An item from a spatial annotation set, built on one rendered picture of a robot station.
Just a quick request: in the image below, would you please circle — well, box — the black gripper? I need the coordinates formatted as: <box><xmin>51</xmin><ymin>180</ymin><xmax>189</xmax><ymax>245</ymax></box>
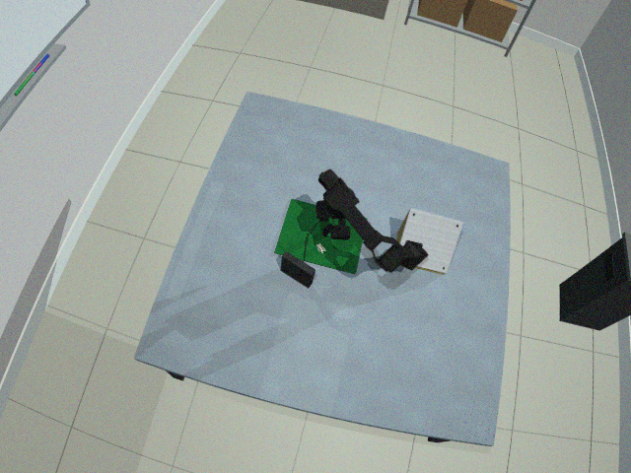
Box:
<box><xmin>330</xmin><ymin>209</ymin><xmax>350</xmax><ymax>240</ymax></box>

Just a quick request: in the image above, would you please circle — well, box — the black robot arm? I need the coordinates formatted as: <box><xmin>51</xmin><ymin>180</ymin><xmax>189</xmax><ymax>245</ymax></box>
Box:
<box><xmin>315</xmin><ymin>169</ymin><xmax>429</xmax><ymax>272</ymax></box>

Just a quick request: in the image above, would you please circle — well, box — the black cable with plug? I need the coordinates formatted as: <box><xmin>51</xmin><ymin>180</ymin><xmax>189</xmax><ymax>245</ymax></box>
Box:
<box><xmin>322</xmin><ymin>221</ymin><xmax>334</xmax><ymax>237</ymax></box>

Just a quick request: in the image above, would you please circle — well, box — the green circuit board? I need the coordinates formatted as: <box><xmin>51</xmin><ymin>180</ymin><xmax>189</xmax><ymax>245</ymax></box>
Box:
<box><xmin>274</xmin><ymin>199</ymin><xmax>363</xmax><ymax>275</ymax></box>

